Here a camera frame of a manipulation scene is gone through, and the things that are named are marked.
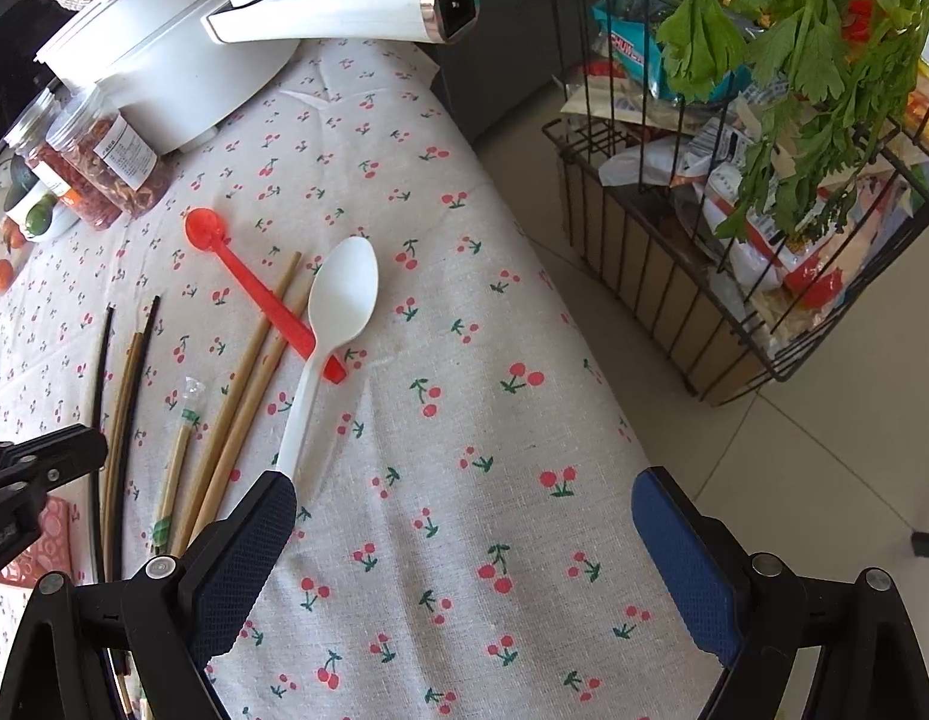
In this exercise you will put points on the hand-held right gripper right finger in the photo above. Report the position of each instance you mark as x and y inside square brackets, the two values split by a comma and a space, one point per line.
[681, 570]

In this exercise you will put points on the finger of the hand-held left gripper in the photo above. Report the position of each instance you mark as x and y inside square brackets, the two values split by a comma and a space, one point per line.
[44, 457]

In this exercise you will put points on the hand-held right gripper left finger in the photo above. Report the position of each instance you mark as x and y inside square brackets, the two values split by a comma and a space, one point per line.
[247, 540]

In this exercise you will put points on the pink perforated utensil holder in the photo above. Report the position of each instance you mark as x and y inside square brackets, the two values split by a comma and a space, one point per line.
[41, 551]

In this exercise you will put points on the brown dark-tipped chopstick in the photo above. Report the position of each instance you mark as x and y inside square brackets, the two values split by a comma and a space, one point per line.
[124, 405]

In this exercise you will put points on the disposable chopsticks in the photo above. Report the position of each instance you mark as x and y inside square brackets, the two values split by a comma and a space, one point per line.
[175, 465]

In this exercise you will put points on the black chopstick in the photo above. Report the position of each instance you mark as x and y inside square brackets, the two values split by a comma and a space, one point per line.
[139, 382]
[101, 367]

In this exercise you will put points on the bamboo chopstick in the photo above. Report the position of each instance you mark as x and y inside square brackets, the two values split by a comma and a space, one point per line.
[240, 390]
[255, 405]

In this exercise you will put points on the red plastic spoon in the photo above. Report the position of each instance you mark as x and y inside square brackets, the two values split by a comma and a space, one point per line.
[239, 266]

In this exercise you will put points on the white plastic spoon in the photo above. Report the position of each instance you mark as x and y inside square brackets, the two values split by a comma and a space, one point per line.
[348, 281]

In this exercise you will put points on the green squash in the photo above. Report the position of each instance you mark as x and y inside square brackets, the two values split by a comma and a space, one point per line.
[37, 219]

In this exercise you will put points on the white flower print bowl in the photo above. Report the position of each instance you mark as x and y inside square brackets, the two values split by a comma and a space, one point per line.
[59, 219]

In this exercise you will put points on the red chili spice jar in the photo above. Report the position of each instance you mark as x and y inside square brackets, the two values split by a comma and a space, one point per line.
[67, 180]

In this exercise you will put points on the cherry print tablecloth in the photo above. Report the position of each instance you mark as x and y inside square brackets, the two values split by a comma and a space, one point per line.
[464, 360]

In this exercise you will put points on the dried rings spice jar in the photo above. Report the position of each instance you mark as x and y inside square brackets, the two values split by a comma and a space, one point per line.
[115, 157]

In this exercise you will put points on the pile of snack packets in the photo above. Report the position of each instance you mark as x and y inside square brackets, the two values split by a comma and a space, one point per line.
[734, 187]

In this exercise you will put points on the white electric pot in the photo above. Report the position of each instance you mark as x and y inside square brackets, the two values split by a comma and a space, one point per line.
[157, 52]

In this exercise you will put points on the black microwave oven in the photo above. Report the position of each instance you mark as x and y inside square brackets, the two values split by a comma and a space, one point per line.
[11, 7]

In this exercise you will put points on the green leafy vegetables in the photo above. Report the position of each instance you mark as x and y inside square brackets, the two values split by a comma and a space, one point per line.
[801, 52]

